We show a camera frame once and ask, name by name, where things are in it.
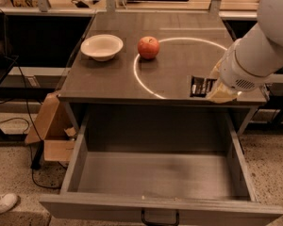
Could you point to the red apple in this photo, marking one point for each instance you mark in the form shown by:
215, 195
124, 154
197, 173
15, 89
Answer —
148, 47

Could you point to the white ceramic bowl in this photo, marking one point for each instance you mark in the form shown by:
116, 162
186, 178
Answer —
101, 47

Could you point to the grey counter cabinet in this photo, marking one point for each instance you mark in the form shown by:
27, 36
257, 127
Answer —
190, 44

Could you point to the black drawer handle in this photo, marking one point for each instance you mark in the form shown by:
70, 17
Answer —
159, 218

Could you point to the black rxbar chocolate wrapper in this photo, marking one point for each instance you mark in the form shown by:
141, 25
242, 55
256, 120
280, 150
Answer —
201, 86

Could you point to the white sneaker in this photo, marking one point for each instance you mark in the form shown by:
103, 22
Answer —
7, 202

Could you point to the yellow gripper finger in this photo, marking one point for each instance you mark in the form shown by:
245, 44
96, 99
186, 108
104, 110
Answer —
215, 72
221, 93

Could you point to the brown cardboard box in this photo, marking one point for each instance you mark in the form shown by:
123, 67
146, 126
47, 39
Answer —
54, 128

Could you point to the grey open drawer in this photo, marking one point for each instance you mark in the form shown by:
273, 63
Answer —
128, 158

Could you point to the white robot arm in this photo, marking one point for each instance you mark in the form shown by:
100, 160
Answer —
250, 60

